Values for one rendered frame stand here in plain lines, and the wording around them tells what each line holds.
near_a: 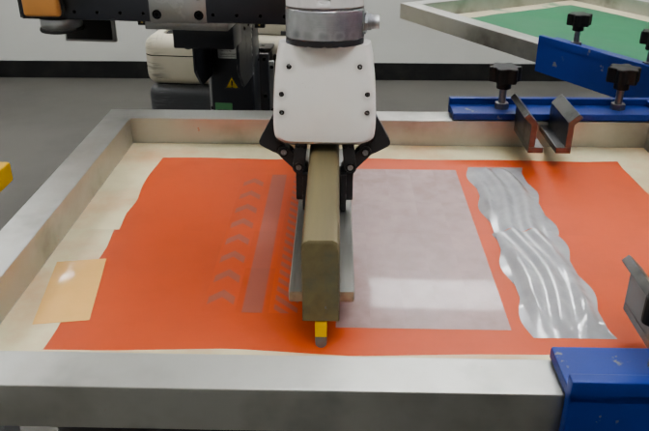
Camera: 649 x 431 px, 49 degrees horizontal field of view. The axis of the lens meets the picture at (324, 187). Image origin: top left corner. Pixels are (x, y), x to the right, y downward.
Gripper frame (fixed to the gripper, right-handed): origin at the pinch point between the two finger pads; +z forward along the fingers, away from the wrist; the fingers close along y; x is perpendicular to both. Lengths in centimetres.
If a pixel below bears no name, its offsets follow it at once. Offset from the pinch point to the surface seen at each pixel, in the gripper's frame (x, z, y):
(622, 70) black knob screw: -26.0, -7.4, -39.3
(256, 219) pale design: -3.7, 5.3, 7.6
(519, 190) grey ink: -10.2, 4.0, -22.9
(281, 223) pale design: -2.8, 5.3, 4.8
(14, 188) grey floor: -219, 83, 139
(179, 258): 4.7, 6.0, 14.5
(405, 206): -7.3, 4.9, -9.2
